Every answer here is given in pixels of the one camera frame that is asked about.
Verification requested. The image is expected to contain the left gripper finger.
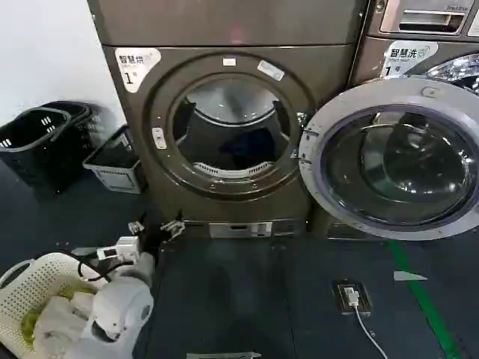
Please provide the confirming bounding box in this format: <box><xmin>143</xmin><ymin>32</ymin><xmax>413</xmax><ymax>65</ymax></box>
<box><xmin>128</xmin><ymin>210</ymin><xmax>148</xmax><ymax>236</ymax></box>
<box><xmin>159</xmin><ymin>209</ymin><xmax>187</xmax><ymax>242</ymax></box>

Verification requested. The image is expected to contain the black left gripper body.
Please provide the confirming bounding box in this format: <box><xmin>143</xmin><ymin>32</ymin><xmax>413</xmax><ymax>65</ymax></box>
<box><xmin>138</xmin><ymin>223</ymin><xmax>165</xmax><ymax>261</ymax></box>

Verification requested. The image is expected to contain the grey plastic crate basket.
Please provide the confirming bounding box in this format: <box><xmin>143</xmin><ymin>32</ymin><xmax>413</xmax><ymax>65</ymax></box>
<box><xmin>82</xmin><ymin>125</ymin><xmax>147</xmax><ymax>194</ymax></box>

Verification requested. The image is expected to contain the white perforated laundry basket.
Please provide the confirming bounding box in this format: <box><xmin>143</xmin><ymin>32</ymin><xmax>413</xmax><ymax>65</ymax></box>
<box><xmin>0</xmin><ymin>251</ymin><xmax>113</xmax><ymax>359</ymax></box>

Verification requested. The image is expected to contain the black plastic laundry basket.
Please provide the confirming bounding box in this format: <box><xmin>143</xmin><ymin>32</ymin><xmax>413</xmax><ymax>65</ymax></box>
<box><xmin>40</xmin><ymin>99</ymin><xmax>113</xmax><ymax>177</ymax></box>
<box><xmin>0</xmin><ymin>107</ymin><xmax>74</xmax><ymax>195</ymax></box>

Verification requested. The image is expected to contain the dark blue clothing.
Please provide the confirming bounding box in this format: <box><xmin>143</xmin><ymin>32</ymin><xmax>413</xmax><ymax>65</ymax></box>
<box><xmin>218</xmin><ymin>128</ymin><xmax>290</xmax><ymax>170</ymax></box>

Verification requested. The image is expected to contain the white cloth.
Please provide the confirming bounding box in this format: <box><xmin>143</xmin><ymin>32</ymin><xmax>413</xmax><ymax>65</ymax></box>
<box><xmin>32</xmin><ymin>290</ymin><xmax>99</xmax><ymax>358</ymax></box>

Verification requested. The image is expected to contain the silver floor tape piece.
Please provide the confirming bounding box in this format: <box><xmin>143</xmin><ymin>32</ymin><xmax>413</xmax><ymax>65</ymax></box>
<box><xmin>393</xmin><ymin>271</ymin><xmax>429</xmax><ymax>282</ymax></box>
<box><xmin>185</xmin><ymin>351</ymin><xmax>262</xmax><ymax>359</ymax></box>

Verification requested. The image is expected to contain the yellow-green cloth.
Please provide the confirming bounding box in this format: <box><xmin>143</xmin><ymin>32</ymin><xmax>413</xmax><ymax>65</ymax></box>
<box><xmin>20</xmin><ymin>280</ymin><xmax>94</xmax><ymax>343</ymax></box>

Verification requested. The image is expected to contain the floor power socket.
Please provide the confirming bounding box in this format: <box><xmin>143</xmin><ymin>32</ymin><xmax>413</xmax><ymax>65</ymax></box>
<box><xmin>330</xmin><ymin>279</ymin><xmax>374</xmax><ymax>313</ymax></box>

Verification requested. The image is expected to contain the grey dryer with round opening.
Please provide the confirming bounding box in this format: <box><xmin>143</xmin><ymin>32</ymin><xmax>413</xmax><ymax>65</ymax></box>
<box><xmin>88</xmin><ymin>0</ymin><xmax>371</xmax><ymax>240</ymax></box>

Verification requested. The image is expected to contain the round glass dryer door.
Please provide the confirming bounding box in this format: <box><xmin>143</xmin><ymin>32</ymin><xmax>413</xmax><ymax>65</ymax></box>
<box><xmin>297</xmin><ymin>76</ymin><xmax>479</xmax><ymax>242</ymax></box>

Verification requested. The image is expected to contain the green floor tape strip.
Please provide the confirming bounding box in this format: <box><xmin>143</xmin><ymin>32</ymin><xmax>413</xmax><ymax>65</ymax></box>
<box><xmin>386</xmin><ymin>240</ymin><xmax>462</xmax><ymax>359</ymax></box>

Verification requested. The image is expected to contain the grey washing machine with drawer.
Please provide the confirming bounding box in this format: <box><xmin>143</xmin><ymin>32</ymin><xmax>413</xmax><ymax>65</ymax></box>
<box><xmin>346</xmin><ymin>0</ymin><xmax>479</xmax><ymax>240</ymax></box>

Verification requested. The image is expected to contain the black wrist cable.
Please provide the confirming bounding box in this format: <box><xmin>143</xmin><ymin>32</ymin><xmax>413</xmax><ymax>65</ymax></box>
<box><xmin>70</xmin><ymin>247</ymin><xmax>118</xmax><ymax>284</ymax></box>

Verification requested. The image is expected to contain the white plug with cable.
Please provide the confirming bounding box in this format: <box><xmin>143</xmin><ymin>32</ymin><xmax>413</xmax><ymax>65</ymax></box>
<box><xmin>344</xmin><ymin>286</ymin><xmax>391</xmax><ymax>359</ymax></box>

